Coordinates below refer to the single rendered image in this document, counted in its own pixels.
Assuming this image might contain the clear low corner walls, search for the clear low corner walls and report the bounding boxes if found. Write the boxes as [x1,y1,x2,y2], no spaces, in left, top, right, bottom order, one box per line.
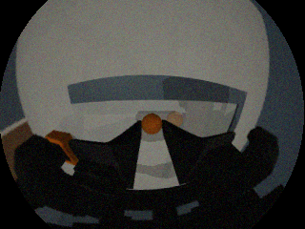
[201,102,236,137]

